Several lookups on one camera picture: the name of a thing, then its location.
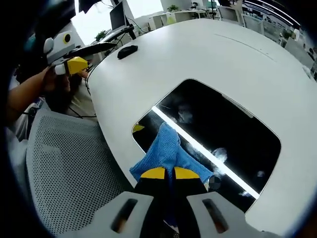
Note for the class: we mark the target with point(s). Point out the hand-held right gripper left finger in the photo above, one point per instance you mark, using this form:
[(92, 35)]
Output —
[(151, 198)]

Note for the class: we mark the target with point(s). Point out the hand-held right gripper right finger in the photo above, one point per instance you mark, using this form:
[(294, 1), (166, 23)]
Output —
[(190, 188)]

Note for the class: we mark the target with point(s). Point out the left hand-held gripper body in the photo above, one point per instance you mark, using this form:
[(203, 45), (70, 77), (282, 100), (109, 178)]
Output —
[(60, 45)]

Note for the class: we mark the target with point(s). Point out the blue cleaning cloth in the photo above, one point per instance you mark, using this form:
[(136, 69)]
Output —
[(166, 148)]

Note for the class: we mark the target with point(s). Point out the black tablet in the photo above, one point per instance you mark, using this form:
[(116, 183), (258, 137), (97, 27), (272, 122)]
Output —
[(230, 129)]

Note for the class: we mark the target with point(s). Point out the person's left hand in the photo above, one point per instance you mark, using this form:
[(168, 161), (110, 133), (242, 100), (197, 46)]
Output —
[(54, 83)]

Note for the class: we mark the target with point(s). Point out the green potted plant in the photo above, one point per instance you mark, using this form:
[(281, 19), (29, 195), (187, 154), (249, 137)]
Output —
[(172, 8), (100, 36)]

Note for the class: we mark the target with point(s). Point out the black computer mouse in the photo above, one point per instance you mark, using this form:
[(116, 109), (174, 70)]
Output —
[(127, 51)]

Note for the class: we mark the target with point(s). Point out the desktop computer monitor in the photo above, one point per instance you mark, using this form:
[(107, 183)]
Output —
[(117, 16)]

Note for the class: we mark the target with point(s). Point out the black monitor stand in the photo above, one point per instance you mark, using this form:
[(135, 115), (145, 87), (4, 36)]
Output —
[(130, 31)]

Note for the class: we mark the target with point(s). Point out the grey mesh office chair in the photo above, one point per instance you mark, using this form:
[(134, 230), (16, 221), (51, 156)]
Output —
[(69, 163)]

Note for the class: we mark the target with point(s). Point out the yellow-green bag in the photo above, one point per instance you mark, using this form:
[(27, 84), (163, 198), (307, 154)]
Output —
[(170, 19)]

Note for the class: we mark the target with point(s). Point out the white mesh office chair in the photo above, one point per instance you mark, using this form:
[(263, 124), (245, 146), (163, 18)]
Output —
[(252, 23)]

